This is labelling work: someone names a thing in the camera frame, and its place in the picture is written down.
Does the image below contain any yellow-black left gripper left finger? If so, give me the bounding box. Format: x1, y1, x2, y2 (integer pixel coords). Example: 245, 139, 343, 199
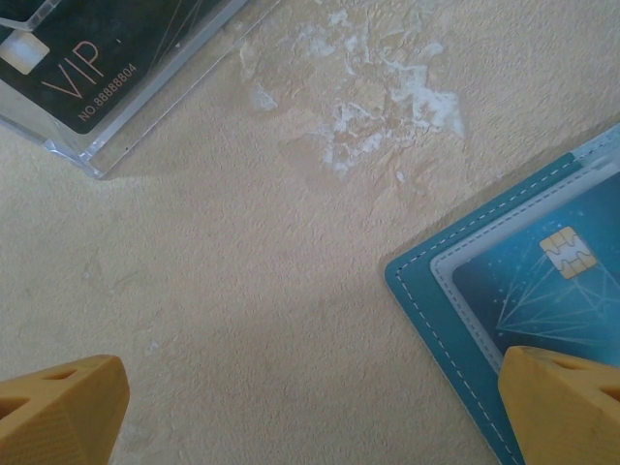
0, 354, 132, 465

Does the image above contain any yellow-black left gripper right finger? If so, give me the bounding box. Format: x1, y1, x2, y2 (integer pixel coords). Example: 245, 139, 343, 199
497, 344, 620, 465

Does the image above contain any teal leather card holder wallet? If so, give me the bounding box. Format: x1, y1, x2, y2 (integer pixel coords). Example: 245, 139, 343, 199
383, 122, 620, 465

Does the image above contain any blue diamond print card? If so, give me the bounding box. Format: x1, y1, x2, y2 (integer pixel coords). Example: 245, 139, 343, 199
450, 169, 620, 375

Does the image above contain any black VIP card stack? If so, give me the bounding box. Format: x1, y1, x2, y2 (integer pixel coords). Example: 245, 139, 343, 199
0, 0, 230, 137

